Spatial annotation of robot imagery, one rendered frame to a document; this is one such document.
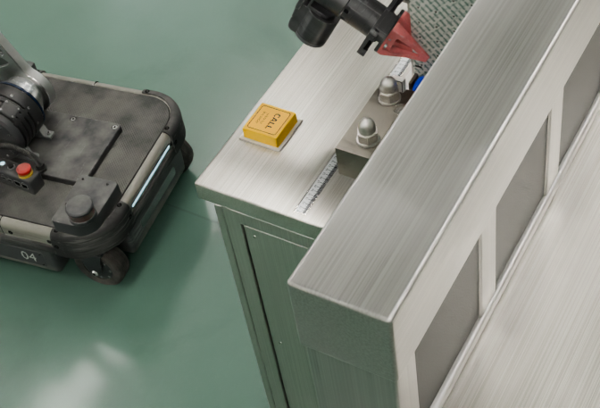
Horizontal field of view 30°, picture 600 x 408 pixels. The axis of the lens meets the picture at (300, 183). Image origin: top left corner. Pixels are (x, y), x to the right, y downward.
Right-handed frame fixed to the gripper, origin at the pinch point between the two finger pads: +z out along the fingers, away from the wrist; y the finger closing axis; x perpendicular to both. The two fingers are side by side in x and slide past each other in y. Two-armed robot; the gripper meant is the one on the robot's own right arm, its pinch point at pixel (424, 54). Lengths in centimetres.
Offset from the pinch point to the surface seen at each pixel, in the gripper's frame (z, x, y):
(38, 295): -45, -147, 14
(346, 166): -0.1, -9.0, 19.9
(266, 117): -16.0, -25.7, 9.5
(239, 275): -4, -49, 26
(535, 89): 7, 68, 57
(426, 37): -1.4, 3.7, 0.2
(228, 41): -50, -149, -91
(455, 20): 0.7, 10.7, 0.3
